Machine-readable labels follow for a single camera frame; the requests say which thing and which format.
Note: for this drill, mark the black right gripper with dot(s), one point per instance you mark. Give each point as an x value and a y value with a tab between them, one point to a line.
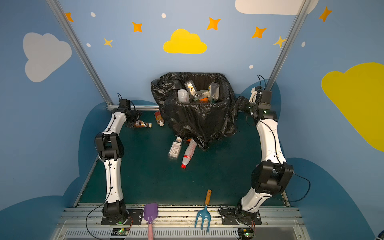
241	102

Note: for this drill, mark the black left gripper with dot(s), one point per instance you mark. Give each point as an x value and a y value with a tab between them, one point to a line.
133	116

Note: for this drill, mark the brown label bottle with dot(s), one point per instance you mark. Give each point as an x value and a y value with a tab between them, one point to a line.
142	124

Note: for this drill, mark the brown tea bottle back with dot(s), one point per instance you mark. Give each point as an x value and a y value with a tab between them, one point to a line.
159	119

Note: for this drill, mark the clear bottle green white label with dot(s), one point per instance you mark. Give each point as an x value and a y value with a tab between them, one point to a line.
214	92

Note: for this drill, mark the clear bottle green band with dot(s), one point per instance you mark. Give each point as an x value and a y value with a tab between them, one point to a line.
201	95

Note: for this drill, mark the white red label bottle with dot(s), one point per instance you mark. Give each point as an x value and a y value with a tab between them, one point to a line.
189	153

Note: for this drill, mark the orange juice bottle white cap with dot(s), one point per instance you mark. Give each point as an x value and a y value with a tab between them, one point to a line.
204	100

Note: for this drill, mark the small clear white label bottle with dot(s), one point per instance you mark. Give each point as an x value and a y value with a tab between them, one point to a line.
191	88

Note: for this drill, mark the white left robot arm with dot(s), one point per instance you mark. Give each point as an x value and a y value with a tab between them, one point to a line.
111	151

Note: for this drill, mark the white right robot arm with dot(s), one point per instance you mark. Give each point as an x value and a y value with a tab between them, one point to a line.
272	175

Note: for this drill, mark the black bin bag bin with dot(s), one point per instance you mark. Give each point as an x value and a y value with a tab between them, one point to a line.
203	122

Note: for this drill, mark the clear flat white label bottle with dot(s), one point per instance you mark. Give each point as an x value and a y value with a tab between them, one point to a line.
175	149

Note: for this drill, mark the aluminium back frame rail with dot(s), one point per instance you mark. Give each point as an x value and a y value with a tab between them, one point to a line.
137	107

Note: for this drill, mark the purple shovel pink handle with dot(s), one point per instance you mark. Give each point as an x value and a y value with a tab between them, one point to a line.
150	214

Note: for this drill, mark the right aluminium frame post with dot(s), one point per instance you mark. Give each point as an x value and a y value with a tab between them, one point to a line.
294	30

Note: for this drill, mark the aluminium frame post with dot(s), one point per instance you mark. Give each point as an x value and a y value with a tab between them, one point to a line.
294	30
60	15

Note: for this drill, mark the blue garden fork wooden handle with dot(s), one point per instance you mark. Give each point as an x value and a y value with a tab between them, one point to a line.
204	214

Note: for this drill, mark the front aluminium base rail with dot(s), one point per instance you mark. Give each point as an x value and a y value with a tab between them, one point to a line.
179	223

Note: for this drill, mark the left aluminium frame post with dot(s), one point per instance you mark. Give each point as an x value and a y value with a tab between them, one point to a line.
60	15

